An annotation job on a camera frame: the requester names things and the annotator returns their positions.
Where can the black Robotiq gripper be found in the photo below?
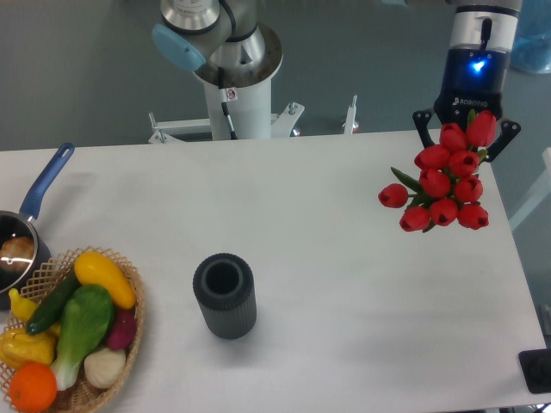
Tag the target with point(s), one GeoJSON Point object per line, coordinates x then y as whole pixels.
{"type": "Point", "coordinates": [472, 80]}

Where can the red tulip bouquet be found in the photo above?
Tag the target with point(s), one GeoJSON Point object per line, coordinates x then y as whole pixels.
{"type": "Point", "coordinates": [448, 188]}

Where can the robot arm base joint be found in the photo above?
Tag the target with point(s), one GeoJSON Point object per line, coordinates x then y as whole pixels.
{"type": "Point", "coordinates": [222, 42]}

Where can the blue plastic bag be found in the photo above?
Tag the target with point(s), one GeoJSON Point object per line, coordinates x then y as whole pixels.
{"type": "Point", "coordinates": [531, 48]}

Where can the black device at edge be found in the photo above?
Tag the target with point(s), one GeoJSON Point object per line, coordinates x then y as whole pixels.
{"type": "Point", "coordinates": [535, 366]}

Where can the dark grey ribbed vase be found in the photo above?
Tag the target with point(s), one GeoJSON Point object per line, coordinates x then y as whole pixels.
{"type": "Point", "coordinates": [224, 288]}

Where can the yellow squash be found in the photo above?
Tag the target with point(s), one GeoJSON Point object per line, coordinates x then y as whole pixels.
{"type": "Point", "coordinates": [93, 268]}

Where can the purple radish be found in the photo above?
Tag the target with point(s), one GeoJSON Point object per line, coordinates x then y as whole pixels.
{"type": "Point", "coordinates": [122, 332]}

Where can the green bok choy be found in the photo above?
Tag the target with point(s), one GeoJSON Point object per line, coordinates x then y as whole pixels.
{"type": "Point", "coordinates": [84, 323]}

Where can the white garlic bulb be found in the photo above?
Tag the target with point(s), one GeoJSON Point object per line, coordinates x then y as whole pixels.
{"type": "Point", "coordinates": [103, 367]}

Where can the green cucumber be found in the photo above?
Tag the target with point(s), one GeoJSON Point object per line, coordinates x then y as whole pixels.
{"type": "Point", "coordinates": [52, 306]}

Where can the brown bread in pan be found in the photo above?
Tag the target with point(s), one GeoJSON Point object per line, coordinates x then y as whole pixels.
{"type": "Point", "coordinates": [17, 254]}

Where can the woven wicker basket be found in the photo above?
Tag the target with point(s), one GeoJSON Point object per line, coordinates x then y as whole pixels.
{"type": "Point", "coordinates": [82, 397]}

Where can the yellow banana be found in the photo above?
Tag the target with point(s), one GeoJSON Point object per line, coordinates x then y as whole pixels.
{"type": "Point", "coordinates": [21, 308]}

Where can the yellow bell pepper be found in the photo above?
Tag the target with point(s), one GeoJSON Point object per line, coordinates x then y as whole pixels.
{"type": "Point", "coordinates": [18, 348]}

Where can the orange fruit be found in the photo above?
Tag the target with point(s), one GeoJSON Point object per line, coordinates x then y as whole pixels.
{"type": "Point", "coordinates": [33, 388]}

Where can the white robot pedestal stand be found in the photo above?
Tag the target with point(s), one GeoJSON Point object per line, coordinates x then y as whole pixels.
{"type": "Point", "coordinates": [233, 113]}

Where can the blue handled saucepan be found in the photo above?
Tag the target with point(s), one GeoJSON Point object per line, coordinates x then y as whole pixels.
{"type": "Point", "coordinates": [21, 223]}

